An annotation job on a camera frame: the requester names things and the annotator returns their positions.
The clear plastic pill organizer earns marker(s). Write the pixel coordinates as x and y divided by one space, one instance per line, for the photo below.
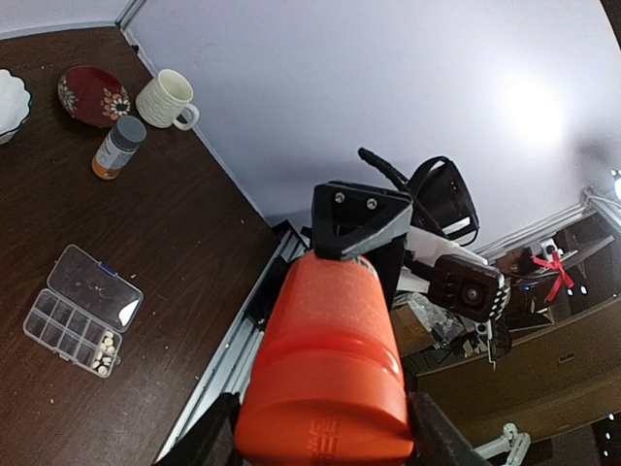
83 298

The front aluminium rail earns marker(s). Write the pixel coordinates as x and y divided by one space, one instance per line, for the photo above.
229 368

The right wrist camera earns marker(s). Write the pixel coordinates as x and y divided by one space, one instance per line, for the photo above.
452 277

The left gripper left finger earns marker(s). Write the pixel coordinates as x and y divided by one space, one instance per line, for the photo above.
210 441

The grey capped white orange bottle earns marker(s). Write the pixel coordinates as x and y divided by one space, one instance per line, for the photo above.
118 147

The red patterned plate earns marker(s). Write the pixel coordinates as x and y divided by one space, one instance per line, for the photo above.
93 96

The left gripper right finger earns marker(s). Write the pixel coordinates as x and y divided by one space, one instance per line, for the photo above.
436 440

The right aluminium frame post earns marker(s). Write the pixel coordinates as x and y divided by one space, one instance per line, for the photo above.
129 13

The white fluted bowl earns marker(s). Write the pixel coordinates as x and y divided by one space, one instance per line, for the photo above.
16 102

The beige pills in organizer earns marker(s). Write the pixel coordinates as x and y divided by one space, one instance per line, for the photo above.
104 357

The orange pill bottle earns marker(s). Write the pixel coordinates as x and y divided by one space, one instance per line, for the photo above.
327 385

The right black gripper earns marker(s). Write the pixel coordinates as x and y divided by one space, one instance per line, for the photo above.
353 219

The cream ceramic mug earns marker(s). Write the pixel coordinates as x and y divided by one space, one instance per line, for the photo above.
167 101

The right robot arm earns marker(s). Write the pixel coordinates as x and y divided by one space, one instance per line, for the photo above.
441 201

